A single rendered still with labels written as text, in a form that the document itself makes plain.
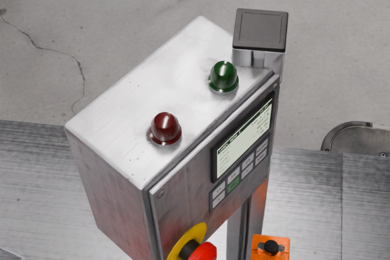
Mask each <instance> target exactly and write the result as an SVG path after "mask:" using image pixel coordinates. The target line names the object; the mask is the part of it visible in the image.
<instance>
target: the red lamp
mask: <svg viewBox="0 0 390 260"><path fill-rule="evenodd" d="M149 133H150V139H151V142H152V143H153V144H154V145H155V146H157V147H159V148H162V149H169V148H172V147H174V146H176V145H177V144H178V143H179V142H180V141H181V139H182V128H181V126H180V124H179V121H178V119H177V117H176V116H175V115H173V114H171V113H169V112H161V113H158V114H157V115H156V116H155V117H154V118H153V119H152V121H151V127H150V132H149Z"/></svg>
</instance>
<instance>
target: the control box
mask: <svg viewBox="0 0 390 260"><path fill-rule="evenodd" d="M232 42H233V35H232V34H231V33H229V32H227V31H226V30H224V29H223V28H221V27H220V26H218V25H217V24H215V23H213V22H212V21H210V20H209V19H207V18H206V17H204V16H198V17H196V18H195V19H194V20H193V21H191V22H190V23H189V24H188V25H187V26H186V27H184V28H183V29H181V30H180V31H179V32H178V33H177V34H175V35H174V36H173V37H172V38H171V39H169V40H168V41H167V42H166V43H165V44H163V45H162V46H161V47H159V48H158V49H157V50H156V51H155V52H153V53H152V54H151V55H150V56H148V57H147V58H146V59H144V61H142V62H141V63H140V64H138V65H137V66H136V67H135V68H133V69H132V70H131V71H130V72H129V73H128V74H126V75H125V76H123V77H122V78H121V79H120V80H119V81H117V82H116V83H115V84H114V85H113V86H111V87H110V88H109V89H108V90H107V91H105V92H104V93H103V94H101V95H100V96H99V97H98V98H97V99H95V100H94V101H93V102H92V103H90V104H89V105H88V106H86V108H84V109H83V110H82V111H80V112H79V113H78V114H77V115H75V116H74V117H73V118H72V119H71V120H70V121H68V122H67V123H66V124H65V126H64V130H65V132H66V135H67V139H68V142H69V144H70V147H71V151H72V153H73V156H74V159H75V163H76V165H77V168H78V172H79V174H80V177H81V180H82V184H83V186H84V189H85V193H86V196H87V198H88V201H89V205H90V207H91V210H92V213H93V217H94V219H95V222H96V225H97V228H98V229H99V230H100V231H101V232H103V233H104V234H105V235H106V236H107V237H108V238H109V239H110V240H111V241H112V242H114V243H115V244H116V245H117V246H118V247H119V248H120V249H122V250H123V252H125V253H126V254H127V255H128V256H129V257H130V258H131V259H133V260H182V259H181V258H179V253H180V251H181V249H182V248H183V246H184V245H185V244H186V243H187V242H188V241H189V240H191V239H194V240H195V241H196V242H198V243H199V244H200V245H201V244H202V243H204V242H206V241H207V240H208V239H209V238H210V237H211V236H212V235H213V234H214V233H215V232H216V231H217V230H218V229H219V228H220V227H221V226H222V225H223V224H224V222H225V221H226V220H227V219H228V218H229V217H230V216H231V215H232V214H233V213H234V212H235V211H236V210H237V209H238V208H239V207H240V206H241V205H242V204H243V203H244V202H245V201H246V199H248V198H249V196H250V195H252V194H253V192H254V191H256V189H257V188H259V187H260V185H261V184H263V183H264V181H266V179H267V178H268V170H269V161H270V152H271V147H272V138H273V128H274V123H275V114H276V105H277V96H278V91H279V82H280V76H279V74H274V71H273V70H272V69H269V68H264V67H263V65H264V59H257V58H252V59H251V66H237V65H234V66H235V68H236V70H237V75H238V77H239V87H238V88H237V91H235V92H234V93H233V94H231V95H228V96H219V95H216V94H214V93H213V92H211V90H210V89H209V87H208V77H209V76H210V72H211V68H212V66H213V65H214V64H216V63H217V62H219V61H223V60H225V61H228V62H230V63H232ZM272 90H274V91H275V99H274V105H273V114H272V124H271V128H270V129H269V130H268V131H267V132H266V133H265V134H264V135H263V136H262V137H261V138H260V139H259V140H258V141H257V142H256V143H255V144H254V145H253V146H252V147H251V148H249V149H248V150H247V151H246V152H245V153H244V154H243V155H242V156H241V157H240V158H239V159H238V160H237V161H236V162H235V163H234V164H233V165H232V166H231V167H230V168H229V169H228V170H227V171H226V172H225V173H224V174H223V175H222V176H221V177H220V178H219V179H218V180H217V181H216V182H215V183H211V148H212V147H213V146H214V145H215V144H216V143H217V142H218V141H219V140H221V139H222V138H223V137H224V136H225V135H226V134H227V133H228V132H229V131H230V130H231V129H232V128H233V127H234V126H235V125H236V124H237V123H238V122H239V121H240V120H242V119H243V118H244V117H245V116H246V115H247V114H248V113H249V112H250V111H251V110H252V109H253V108H254V107H255V106H256V105H257V104H258V103H259V102H260V101H261V100H263V99H264V98H265V97H266V96H267V95H268V94H269V93H270V92H271V91H272ZM161 112H169V113H171V114H173V115H175V116H176V117H177V119H178V121H179V124H180V126H181V128H182V139H181V141H180V142H179V143H178V144H177V145H176V146H174V147H172V148H169V149H162V148H159V147H157V146H155V145H154V144H153V143H152V142H151V139H150V133H149V132H150V127H151V121H152V119H153V118H154V117H155V116H156V115H157V114H158V113H161ZM269 133H271V135H270V145H269V154H268V156H267V157H266V158H265V159H264V160H263V161H262V162H261V163H260V164H259V165H258V166H257V167H256V168H255V169H254V170H253V171H252V172H251V173H250V174H249V175H248V176H247V177H246V178H245V179H244V180H243V181H242V182H241V183H240V184H239V185H238V186H237V187H236V188H235V189H234V190H233V191H232V192H231V193H230V194H229V195H228V196H227V197H226V198H225V199H224V200H223V201H222V202H221V203H220V204H219V205H218V206H217V207H216V208H215V209H214V210H213V211H212V212H211V213H209V192H210V191H211V190H212V189H213V188H214V187H215V186H216V185H217V184H218V183H219V182H220V181H221V180H222V179H223V178H224V177H225V176H226V175H227V174H228V173H229V172H230V171H231V170H232V169H233V168H234V167H235V166H236V165H237V164H238V163H239V162H240V161H241V160H242V159H243V158H244V157H246V156H247V155H248V154H249V153H250V152H251V151H252V150H253V149H254V148H255V147H256V146H257V145H258V144H259V143H260V142H261V141H262V140H263V139H264V138H265V137H266V136H267V135H268V134H269Z"/></svg>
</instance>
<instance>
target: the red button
mask: <svg viewBox="0 0 390 260"><path fill-rule="evenodd" d="M179 258H181V259H182V260H216V259H217V248H216V246H214V245H213V244H212V243H211V242H209V241H206V242H204V243H202V244H201V245H200V244H199V243H198V242H196V241H195V240H194V239H191V240H189V241H188V242H187V243H186V244H185V245H184V246H183V248H182V249H181V251H180V253H179Z"/></svg>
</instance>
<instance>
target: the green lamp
mask: <svg viewBox="0 0 390 260"><path fill-rule="evenodd" d="M208 87H209V89H210V90H211V92H213V93H214V94H216V95H219V96H228V95H231V94H233V93H234V92H235V91H237V88H238V87H239V77H238V75H237V70H236V68H235V66H234V65H232V64H231V63H230V62H228V61H225V60H223V61H219V62H217V63H216V64H214V65H213V66H212V68H211V72H210V76H209V77H208Z"/></svg>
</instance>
